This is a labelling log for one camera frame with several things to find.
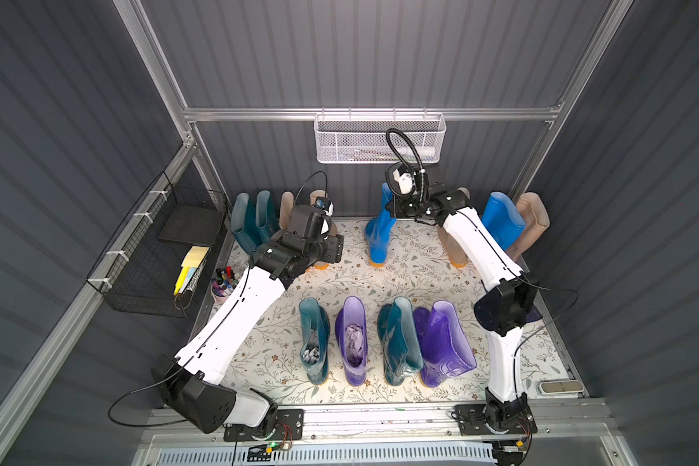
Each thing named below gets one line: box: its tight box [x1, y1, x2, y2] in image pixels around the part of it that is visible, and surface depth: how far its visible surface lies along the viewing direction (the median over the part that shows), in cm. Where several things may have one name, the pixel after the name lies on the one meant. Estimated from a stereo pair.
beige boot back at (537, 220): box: [505, 192, 551, 262], surface depth 88 cm
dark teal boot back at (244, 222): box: [231, 192, 262, 256], surface depth 89 cm
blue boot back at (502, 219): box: [481, 191, 527, 251], surface depth 91 cm
